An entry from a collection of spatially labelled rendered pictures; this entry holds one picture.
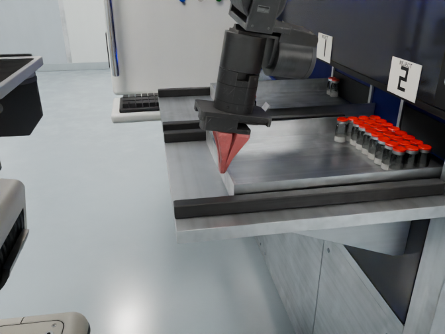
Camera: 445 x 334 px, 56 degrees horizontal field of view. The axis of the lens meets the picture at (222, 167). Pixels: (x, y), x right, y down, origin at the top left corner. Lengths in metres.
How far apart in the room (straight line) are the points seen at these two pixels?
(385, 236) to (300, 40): 0.37
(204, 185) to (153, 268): 1.29
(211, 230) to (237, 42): 0.25
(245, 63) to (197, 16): 0.92
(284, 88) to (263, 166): 0.51
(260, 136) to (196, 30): 0.71
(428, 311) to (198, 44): 1.07
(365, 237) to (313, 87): 0.58
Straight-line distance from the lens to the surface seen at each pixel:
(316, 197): 0.60
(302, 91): 1.21
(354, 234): 0.74
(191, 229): 0.55
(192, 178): 0.68
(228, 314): 1.69
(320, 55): 1.09
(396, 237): 0.78
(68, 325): 1.33
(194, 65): 1.49
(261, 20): 0.54
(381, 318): 0.94
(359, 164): 0.76
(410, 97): 0.76
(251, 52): 0.56
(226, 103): 0.57
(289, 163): 0.73
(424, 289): 0.79
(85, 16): 6.07
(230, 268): 1.90
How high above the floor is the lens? 1.18
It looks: 25 degrees down
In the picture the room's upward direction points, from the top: straight up
